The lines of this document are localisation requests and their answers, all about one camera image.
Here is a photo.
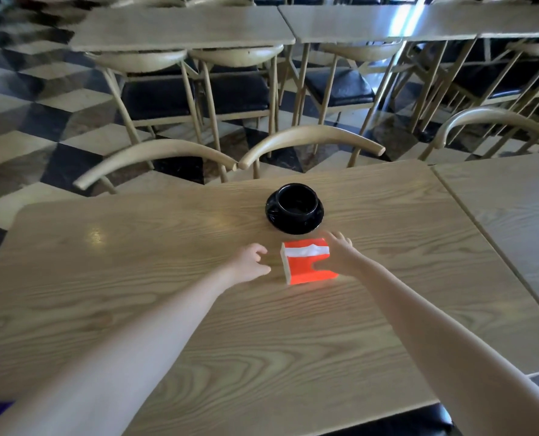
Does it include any person's right hand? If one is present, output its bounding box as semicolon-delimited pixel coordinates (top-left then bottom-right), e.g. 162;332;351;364
312;230;375;279

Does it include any person's left hand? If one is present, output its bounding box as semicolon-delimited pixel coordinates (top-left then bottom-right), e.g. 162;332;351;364
226;243;272;287

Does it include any orange box with white stripe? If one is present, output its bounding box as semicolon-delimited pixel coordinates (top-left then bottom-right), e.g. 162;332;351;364
280;238;339;286

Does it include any person's left forearm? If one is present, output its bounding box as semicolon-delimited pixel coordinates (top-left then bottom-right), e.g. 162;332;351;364
0;266;236;436

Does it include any person's right forearm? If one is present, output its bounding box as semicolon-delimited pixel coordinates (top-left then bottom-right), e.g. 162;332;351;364
359;261;539;436

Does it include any black saucer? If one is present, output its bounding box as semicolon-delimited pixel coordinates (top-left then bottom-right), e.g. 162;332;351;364
265;191;325;236

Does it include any black cup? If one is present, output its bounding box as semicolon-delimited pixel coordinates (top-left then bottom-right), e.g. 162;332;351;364
276;183;314;219

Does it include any wooden chair with curved back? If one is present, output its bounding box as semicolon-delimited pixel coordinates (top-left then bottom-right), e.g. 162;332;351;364
238;125;386;180
418;107;539;162
73;139;238;196

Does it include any black chair seat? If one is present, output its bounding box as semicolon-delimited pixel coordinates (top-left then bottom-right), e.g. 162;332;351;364
319;402;455;436

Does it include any wooden chair with black seat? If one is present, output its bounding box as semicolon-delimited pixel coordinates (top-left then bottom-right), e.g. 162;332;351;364
189;44;285;159
292;40;404;132
85;49;203;146
406;39;539;132

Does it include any light wooden table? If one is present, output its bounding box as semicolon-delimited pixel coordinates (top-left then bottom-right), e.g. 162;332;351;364
432;150;539;329
278;2;539;44
68;5;296;53

